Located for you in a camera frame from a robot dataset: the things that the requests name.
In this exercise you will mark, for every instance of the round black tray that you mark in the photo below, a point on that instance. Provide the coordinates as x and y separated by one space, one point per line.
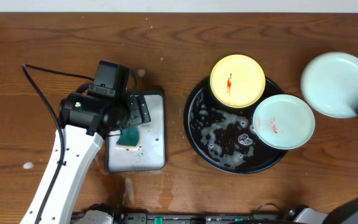
225 137

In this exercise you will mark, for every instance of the yellow plate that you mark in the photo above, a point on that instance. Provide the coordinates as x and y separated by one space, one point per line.
237 81

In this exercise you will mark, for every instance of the rectangular soapy metal tray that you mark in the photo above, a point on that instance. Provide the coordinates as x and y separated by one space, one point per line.
149 153

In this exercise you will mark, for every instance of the light blue front plate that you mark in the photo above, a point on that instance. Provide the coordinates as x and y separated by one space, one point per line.
329 84

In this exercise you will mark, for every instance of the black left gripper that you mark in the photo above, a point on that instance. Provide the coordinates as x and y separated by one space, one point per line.
138 109

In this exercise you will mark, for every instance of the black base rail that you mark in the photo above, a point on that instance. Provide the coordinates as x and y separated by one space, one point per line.
102 213

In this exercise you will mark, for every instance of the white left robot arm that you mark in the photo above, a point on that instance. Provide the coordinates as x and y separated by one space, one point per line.
86 123

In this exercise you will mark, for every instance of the green yellow sponge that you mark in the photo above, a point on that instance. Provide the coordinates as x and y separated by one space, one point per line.
130 139

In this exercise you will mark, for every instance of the light green plate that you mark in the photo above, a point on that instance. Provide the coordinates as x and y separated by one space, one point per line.
284 122

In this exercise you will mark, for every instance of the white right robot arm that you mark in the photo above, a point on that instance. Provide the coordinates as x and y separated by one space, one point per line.
347 213

